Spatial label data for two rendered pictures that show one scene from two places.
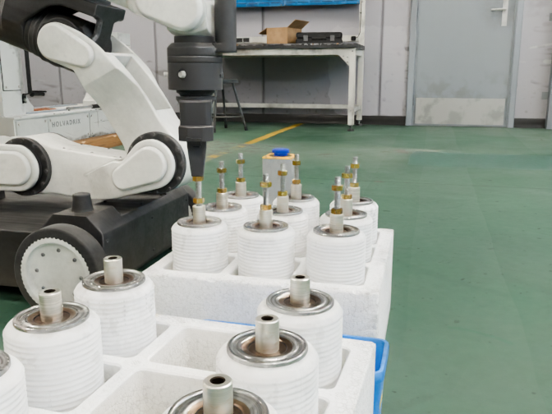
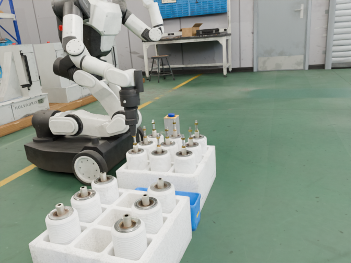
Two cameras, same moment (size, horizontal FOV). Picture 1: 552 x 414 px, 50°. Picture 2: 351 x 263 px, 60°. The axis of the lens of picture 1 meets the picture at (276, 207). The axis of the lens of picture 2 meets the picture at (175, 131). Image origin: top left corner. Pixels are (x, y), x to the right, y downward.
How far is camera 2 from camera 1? 45 cm
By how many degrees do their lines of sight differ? 6
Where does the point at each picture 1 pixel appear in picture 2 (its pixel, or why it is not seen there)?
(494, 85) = (297, 48)
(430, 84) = (265, 50)
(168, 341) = (122, 198)
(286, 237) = (166, 156)
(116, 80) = (104, 91)
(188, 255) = (132, 164)
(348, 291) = (187, 176)
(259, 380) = (141, 213)
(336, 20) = (216, 21)
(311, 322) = (162, 193)
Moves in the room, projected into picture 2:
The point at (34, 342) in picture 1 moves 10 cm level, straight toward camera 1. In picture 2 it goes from (79, 203) to (81, 218)
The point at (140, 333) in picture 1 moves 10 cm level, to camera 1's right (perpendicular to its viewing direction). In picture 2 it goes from (113, 196) to (139, 195)
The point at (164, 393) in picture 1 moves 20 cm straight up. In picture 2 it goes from (120, 215) to (113, 164)
